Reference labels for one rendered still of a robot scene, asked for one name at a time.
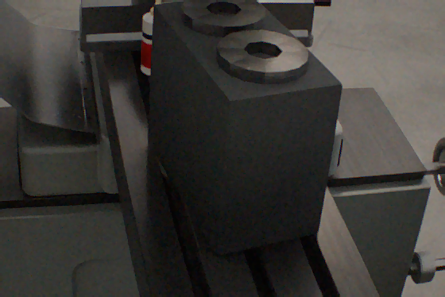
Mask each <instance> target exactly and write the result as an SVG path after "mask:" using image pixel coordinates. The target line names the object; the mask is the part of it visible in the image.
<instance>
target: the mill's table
mask: <svg viewBox="0 0 445 297"><path fill-rule="evenodd" d="M95 57H96V65H97V70H98V74H99V82H100V84H99V86H100V91H101V95H102V100H103V108H104V113H105V117H106V120H105V122H106V130H107V133H108V138H109V142H110V150H111V155H112V160H113V165H114V173H115V177H116V182H117V186H118V195H119V199H120V204H121V208H122V216H123V221H124V225H125V228H126V233H127V238H128V242H129V247H130V255H131V259H132V264H133V271H134V274H135V276H136V281H137V288H138V292H139V297H380V296H379V293H378V292H377V289H376V288H375V285H374V283H373V281H372V279H371V278H370V274H369V272H368V270H367V269H366V265H365V263H364V262H363V260H362V258H361V257H360V256H361V255H360V253H359V251H358V250H357V248H356V246H355V244H354V240H353V238H352V236H351V235H350V233H349V231H348V229H347V226H346V223H345V222H344V220H343V218H342V215H341V214H340V213H339V210H338V207H337V205H336V203H335V201H334V199H333V197H332V195H331V193H330V191H329V189H328V187H326V192H325V197H324V202H323V211H322V216H321V221H320V226H319V232H318V233H317V234H313V235H309V236H306V237H299V238H295V239H292V240H287V241H281V242H277V243H273V244H270V245H263V246H259V247H256V248H252V249H246V250H242V251H238V252H234V253H228V254H224V255H220V256H217V255H215V252H214V251H213V249H212V247H211V246H210V244H209V243H208V241H207V239H206V238H205V236H204V235H203V233H202V232H201V230H200V228H199V227H198V225H197V224H196V222H195V220H194V218H193V217H192V215H191V213H190V212H189V210H188V208H187V207H186V205H185V204H184V201H183V200H182V198H181V197H180V195H179V193H178V191H177V190H176V188H175V187H174V185H173V183H172V181H171V180H170V179H169V177H168V175H167V173H166V171H165V170H164V167H163V166H162V164H161V162H160V161H159V159H158V158H157V155H156V154H155V152H154V151H153V149H152V147H151V146H150V144H149V83H150V80H151V76H149V75H146V74H145V73H143V72H142V71H141V51H109V52H95Z"/></svg>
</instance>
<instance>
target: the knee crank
mask: <svg viewBox="0 0 445 297"><path fill-rule="evenodd" d="M443 270H445V257H444V258H436V259H434V258H433V255H432V253H431V252H429V251H420V252H414V253H413V256H412V262H411V264H410V268H409V271H408V276H411V278H412V281H413V282H414V283H415V284H423V283H427V282H431V281H432V279H433V278H434V276H435V272H438V271H443Z"/></svg>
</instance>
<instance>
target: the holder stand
mask: <svg viewBox="0 0 445 297"><path fill-rule="evenodd" d="M341 92H342V84H341V82H340V81H339V80H338V79H337V78H336V77H335V76H334V75H333V74H332V73H331V72H330V71H329V70H328V69H327V67H326V66H325V65H324V64H323V63H322V62H321V61H320V60H319V59H318V58H317V57H316V56H315V55H314V54H313V53H312V52H311V51H310V50H309V49H307V48H306V47H305V46H304V45H303V44H302V43H301V42H300V41H299V40H298V39H297V38H296V37H295V36H294V35H293V34H292V33H291V32H290V31H289V30H288V29H287V28H286V27H285V26H284V25H283V24H282V23H281V22H280V21H279V20H278V19H277V18H276V17H274V16H273V15H272V14H271V13H270V12H269V11H268V10H267V9H266V8H265V7H264V6H263V5H262V4H261V3H260V2H259V1H258V0H185V1H183V2H170V3H162V4H156V5H154V7H153V33H152V51H151V80H150V83H149V144H150V146H151V147H152V149H153V151H154V152H155V154H156V155H157V158H158V159H159V161H160V162H161V164H162V166H163V167H164V170H165V171H166V173H167V175H168V177H169V179H170V180H171V181H172V183H173V185H174V187H175V188H176V190H177V191H178V193H179V195H180V197H181V198H182V200H183V201H184V204H185V205H186V207H187V208H188V210H189V212H190V213H191V215H192V217H193V218H194V220H195V222H196V224H197V225H198V227H199V228H200V230H201V232H202V233H203V235H204V236H205V238H206V239H207V241H208V243H209V244H210V246H211V247H212V249H213V251H214V252H215V255H217V256H220V255H224V254H228V253H234V252H238V251H242V250H246V249H252V248H256V247H259V246H263V245H270V244H273V243H277V242H281V241H287V240H292V239H295V238H299V237H306V236H309V235H313V234H317V233H318V232H319V226H320V221H321V216H322V211H323V202H324V197H325V192H326V187H327V177H328V172H329V167H330V162H331V154H332V149H333V144H334V139H335V130H336V125H337V121H338V115H339V107H340V102H341Z"/></svg>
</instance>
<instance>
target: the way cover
mask: <svg viewBox="0 0 445 297"><path fill-rule="evenodd" d="M0 2H1V3H0V97H1V98H2V99H3V100H4V101H5V100H6V102H8V103H9V104H10V105H11V106H12V107H13V108H14V109H15V110H18V111H19V112H20V113H21V114H23V115H24V116H25V117H26V118H28V119H29V120H30V121H31V122H36V123H38V124H42V125H49V126H54V127H58V128H63V129H71V130H76V131H80V132H85V133H93V134H99V127H98V122H97V117H96V112H95V104H94V100H95V99H94V94H93V90H92V85H91V76H90V74H91V71H90V66H89V62H88V57H87V52H81V51H80V50H79V46H80V39H79V30H71V29H65V28H58V27H55V26H51V25H50V26H47V25H42V24H36V23H34V22H32V21H30V20H28V18H27V17H25V16H24V15H22V14H21V12H19V11H17V9H15V8H14V7H13V6H11V5H10V3H8V2H7V1H6V0H0ZM10 18H11V19H10ZM14 28H15V29H14ZM26 30H27V31H28V32H27V31H26ZM54 31H55V32H54ZM72 31H73V32H72ZM21 32H23V33H21ZM76 32H77V33H76ZM69 33H70V34H69ZM30 43H31V44H30ZM72 45H74V46H72ZM70 48H71V49H70ZM13 50H14V51H15V52H14V51H13ZM23 50H24V51H23ZM59 50H60V51H59ZM69 51H70V52H69ZM45 53H47V54H45ZM27 56H28V58H26V57H27ZM46 56H47V57H46ZM29 57H30V58H29ZM31 59H32V60H31ZM54 60H55V62H54ZM10 62H11V63H10ZM83 62H84V63H83ZM33 64H34V65H33ZM60 66H61V67H60ZM3 68H5V69H3ZM19 68H20V69H19ZM33 72H34V74H33ZM10 76H11V77H10ZM6 80H8V82H6ZM76 80H78V81H76ZM2 82H3V83H2ZM41 82H42V83H41ZM49 82H50V83H49ZM28 86H29V87H28ZM23 87H24V88H23ZM37 87H38V89H37ZM57 87H58V88H57ZM62 88H64V89H63V90H62ZM80 90H81V91H80ZM32 91H33V92H32ZM7 92H8V93H9V94H8V93H7ZM17 92H18V93H17ZM82 92H83V93H82ZM34 93H36V94H34ZM19 94H21V96H20V97H19V96H18V95H19ZM50 95H51V96H50ZM56 95H59V96H56ZM72 99H75V100H72ZM65 101H66V102H65ZM20 103H21V105H20ZM50 103H51V105H50ZM83 105H84V106H83ZM42 109H44V110H42ZM75 109H76V110H75ZM58 113H59V114H58ZM54 114H55V115H54ZM73 114H74V115H73ZM78 116H80V118H79V117H78ZM68 120H71V121H68Z"/></svg>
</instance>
